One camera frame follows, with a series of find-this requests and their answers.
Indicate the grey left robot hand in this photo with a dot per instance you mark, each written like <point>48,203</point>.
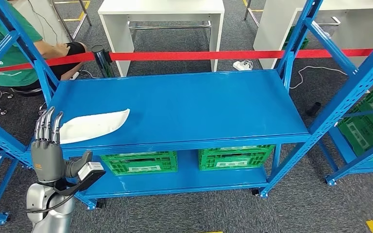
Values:
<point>46,160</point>

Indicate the person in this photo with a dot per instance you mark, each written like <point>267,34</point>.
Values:
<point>9,58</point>

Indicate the black cylinder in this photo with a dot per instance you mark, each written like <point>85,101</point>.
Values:
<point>313,109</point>

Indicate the chrome frame table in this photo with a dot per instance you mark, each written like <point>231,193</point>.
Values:
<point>85,13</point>

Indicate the white curved plastic part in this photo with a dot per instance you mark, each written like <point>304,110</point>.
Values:
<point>93,127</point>

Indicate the white power strip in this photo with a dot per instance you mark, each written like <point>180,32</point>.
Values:
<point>239,66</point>
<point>74,76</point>

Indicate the white cabinet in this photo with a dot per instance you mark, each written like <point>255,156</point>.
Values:
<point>22,13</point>

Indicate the black stanchion post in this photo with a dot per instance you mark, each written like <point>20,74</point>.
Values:
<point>104,66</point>

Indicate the red barrier belt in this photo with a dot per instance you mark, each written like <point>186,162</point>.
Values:
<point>189,55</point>
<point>74,59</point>

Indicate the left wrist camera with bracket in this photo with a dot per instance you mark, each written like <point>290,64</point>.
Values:
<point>90,170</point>

